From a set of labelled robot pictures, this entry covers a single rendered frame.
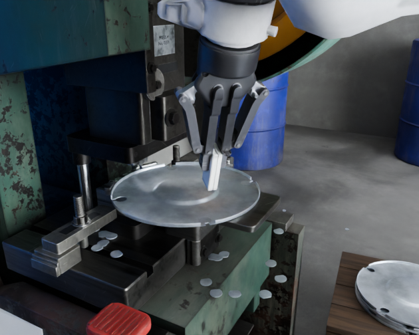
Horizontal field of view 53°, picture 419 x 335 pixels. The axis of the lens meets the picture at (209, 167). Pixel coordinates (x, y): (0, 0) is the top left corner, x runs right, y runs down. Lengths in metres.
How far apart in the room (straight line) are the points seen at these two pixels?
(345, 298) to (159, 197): 0.69
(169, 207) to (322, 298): 1.19
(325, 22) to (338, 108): 3.74
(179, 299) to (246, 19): 0.49
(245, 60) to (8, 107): 0.51
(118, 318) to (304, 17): 0.40
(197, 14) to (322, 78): 3.64
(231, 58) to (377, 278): 0.98
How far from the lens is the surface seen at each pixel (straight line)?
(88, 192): 0.87
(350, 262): 1.45
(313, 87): 4.13
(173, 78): 0.81
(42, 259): 0.77
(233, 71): 0.50
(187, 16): 0.50
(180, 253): 0.82
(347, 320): 1.22
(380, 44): 3.98
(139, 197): 0.81
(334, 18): 0.38
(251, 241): 0.92
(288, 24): 1.02
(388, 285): 1.33
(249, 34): 0.48
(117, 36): 0.61
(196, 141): 0.57
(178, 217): 0.73
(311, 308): 1.79
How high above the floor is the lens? 1.13
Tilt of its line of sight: 21 degrees down
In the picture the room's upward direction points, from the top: straight up
